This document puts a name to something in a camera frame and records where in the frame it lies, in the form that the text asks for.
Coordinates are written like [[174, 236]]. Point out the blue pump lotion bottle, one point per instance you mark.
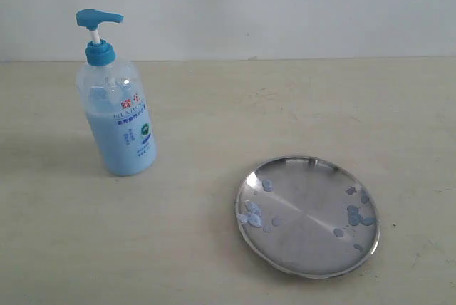
[[114, 101]]

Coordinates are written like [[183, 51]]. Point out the round stainless steel plate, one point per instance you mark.
[[307, 217]]

